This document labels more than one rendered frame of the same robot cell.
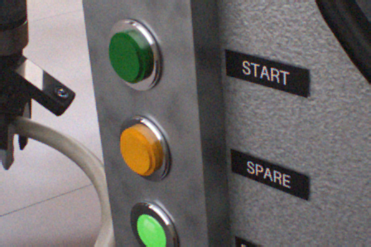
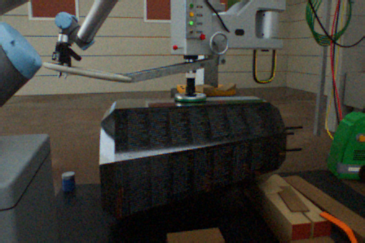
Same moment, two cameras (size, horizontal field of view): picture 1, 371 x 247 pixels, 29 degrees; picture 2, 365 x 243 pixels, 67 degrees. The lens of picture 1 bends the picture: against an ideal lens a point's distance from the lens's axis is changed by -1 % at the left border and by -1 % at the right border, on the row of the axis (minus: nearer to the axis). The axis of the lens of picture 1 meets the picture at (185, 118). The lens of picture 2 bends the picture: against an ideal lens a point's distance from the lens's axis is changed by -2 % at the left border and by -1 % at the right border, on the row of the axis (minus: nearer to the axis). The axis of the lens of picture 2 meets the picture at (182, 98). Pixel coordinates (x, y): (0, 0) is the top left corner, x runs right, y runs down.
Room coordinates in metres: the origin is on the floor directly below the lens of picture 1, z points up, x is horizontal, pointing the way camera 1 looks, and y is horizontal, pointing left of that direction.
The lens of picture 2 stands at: (-0.11, 1.72, 1.14)
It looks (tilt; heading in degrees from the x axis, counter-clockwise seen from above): 10 degrees down; 286
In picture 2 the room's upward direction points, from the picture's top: straight up
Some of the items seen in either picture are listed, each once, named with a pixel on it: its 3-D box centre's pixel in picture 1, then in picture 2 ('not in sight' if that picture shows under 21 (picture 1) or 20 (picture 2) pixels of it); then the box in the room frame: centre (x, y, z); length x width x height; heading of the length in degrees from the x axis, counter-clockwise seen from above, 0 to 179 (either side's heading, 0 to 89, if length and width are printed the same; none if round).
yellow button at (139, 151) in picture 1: (142, 149); not in sight; (0.34, 0.02, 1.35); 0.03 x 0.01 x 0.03; 44
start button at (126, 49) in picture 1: (131, 55); not in sight; (0.34, 0.02, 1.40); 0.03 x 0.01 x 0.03; 44
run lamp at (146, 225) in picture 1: (154, 230); not in sight; (0.34, 0.02, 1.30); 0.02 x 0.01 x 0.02; 44
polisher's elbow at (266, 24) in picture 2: not in sight; (266, 25); (-0.10, -0.57, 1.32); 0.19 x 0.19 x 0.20
